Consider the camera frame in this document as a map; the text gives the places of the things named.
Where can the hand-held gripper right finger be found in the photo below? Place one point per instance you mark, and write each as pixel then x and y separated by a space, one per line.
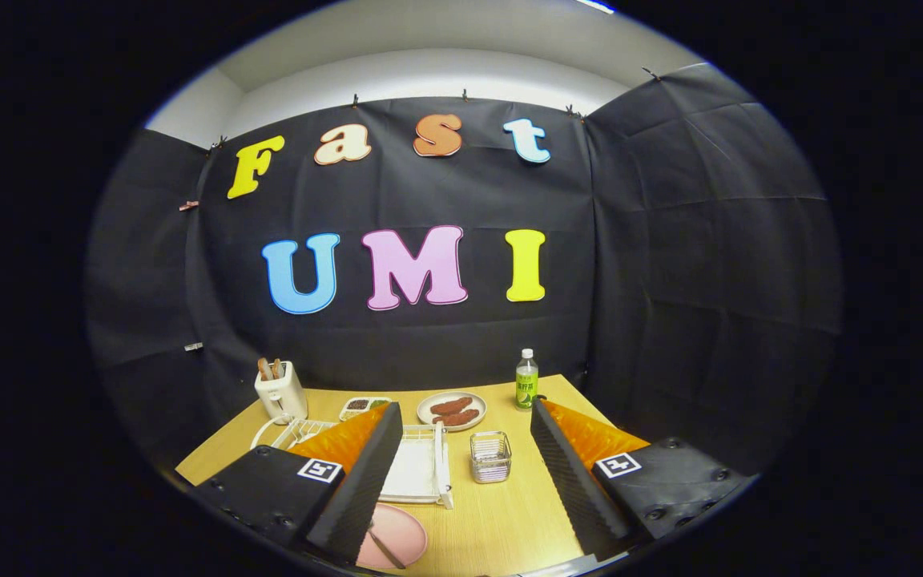
pixel 570 489

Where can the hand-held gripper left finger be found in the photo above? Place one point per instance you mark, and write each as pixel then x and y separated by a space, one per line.
pixel 361 489

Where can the pink plate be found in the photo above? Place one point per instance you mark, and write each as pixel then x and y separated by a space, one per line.
pixel 401 533

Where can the white divided dish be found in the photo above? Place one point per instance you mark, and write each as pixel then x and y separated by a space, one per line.
pixel 357 405

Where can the white plate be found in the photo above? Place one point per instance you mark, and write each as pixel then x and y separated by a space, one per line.
pixel 425 415

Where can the white drip tray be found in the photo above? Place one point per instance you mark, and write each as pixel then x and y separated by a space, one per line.
pixel 413 473

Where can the green drink bottle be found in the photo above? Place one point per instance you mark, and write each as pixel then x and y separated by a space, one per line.
pixel 526 389

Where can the brown meat patty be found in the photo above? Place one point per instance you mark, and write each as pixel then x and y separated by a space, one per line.
pixel 451 405
pixel 460 417

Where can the white toaster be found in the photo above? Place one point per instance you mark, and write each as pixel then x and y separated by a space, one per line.
pixel 281 397

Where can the black backdrop cloth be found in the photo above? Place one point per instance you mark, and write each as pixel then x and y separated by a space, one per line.
pixel 429 344

